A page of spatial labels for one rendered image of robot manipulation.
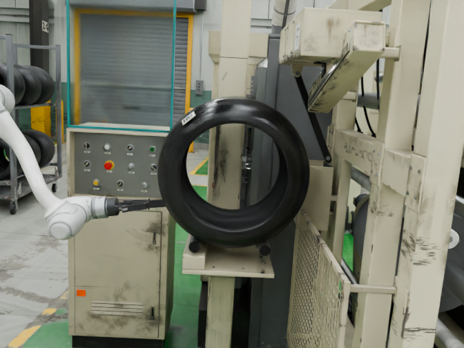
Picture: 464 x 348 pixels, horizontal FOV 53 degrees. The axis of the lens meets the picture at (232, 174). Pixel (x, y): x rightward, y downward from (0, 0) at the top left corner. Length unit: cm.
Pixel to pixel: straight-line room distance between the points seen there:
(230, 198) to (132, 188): 65
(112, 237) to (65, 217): 87
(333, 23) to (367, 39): 14
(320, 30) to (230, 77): 69
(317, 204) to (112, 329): 140
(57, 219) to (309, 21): 110
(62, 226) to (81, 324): 119
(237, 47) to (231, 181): 61
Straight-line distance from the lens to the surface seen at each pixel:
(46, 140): 635
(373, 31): 147
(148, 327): 281
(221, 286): 231
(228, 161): 213
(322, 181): 212
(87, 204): 193
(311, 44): 151
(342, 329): 146
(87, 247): 268
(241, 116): 171
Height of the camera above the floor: 153
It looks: 11 degrees down
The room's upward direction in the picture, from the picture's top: 3 degrees clockwise
